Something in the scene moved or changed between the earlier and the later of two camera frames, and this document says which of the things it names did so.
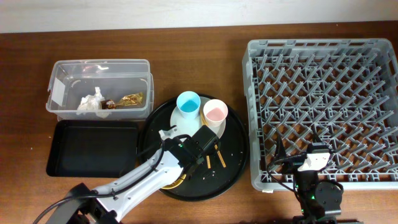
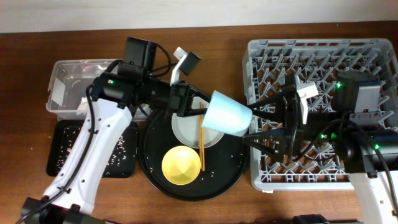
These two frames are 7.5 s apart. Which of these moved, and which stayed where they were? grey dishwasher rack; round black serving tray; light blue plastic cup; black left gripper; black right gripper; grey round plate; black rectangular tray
Moved: black left gripper; black right gripper; light blue plastic cup
Stayed: grey dishwasher rack; round black serving tray; black rectangular tray; grey round plate
